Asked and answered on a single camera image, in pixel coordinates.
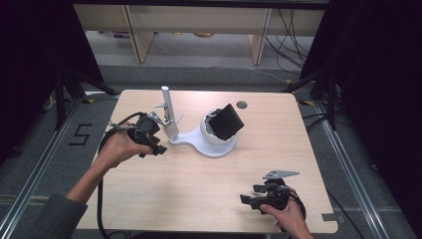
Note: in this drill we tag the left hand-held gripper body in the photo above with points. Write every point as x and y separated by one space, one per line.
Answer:
146 127

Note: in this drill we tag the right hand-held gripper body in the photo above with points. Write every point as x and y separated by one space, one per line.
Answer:
275 195

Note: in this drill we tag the white stand with pole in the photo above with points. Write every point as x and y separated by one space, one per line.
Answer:
205 149

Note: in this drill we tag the white bowl with silver inside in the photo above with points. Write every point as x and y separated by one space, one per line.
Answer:
207 136

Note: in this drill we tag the black wallet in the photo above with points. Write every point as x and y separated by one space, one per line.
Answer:
226 122

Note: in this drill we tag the person's left hand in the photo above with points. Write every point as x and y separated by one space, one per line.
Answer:
119 146

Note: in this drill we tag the person's right hand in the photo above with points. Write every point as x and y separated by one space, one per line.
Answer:
293 219

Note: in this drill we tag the grey tape strip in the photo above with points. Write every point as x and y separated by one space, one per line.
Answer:
329 217

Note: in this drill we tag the black metal stand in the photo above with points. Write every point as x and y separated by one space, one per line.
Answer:
326 89
66 89

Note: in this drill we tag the beige wooden desk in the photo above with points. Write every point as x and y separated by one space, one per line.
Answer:
199 18

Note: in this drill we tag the black curtain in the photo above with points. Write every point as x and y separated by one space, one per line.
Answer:
30 49
381 66

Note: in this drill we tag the aluminium floor rail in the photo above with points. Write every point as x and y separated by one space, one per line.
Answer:
351 172
36 166

